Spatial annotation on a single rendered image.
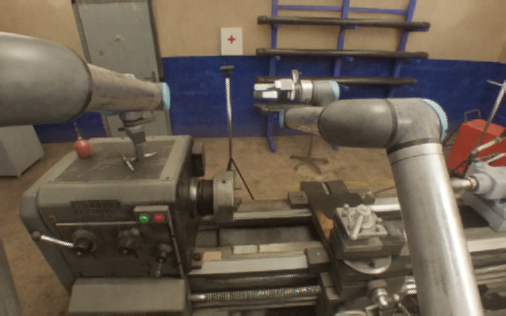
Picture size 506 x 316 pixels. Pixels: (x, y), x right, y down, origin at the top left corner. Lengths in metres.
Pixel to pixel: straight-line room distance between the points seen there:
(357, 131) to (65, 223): 1.09
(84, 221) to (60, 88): 0.84
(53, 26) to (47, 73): 4.36
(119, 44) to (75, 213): 3.39
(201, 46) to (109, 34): 1.30
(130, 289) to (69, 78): 1.10
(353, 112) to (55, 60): 0.54
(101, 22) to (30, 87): 3.99
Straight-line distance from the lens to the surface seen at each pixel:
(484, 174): 1.88
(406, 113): 0.63
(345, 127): 0.61
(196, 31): 4.05
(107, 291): 1.41
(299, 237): 1.62
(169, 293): 1.31
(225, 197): 1.17
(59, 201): 1.18
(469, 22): 5.47
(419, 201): 0.61
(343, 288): 1.27
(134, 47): 4.23
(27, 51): 0.40
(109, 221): 1.14
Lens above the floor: 1.89
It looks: 30 degrees down
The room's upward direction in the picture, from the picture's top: straight up
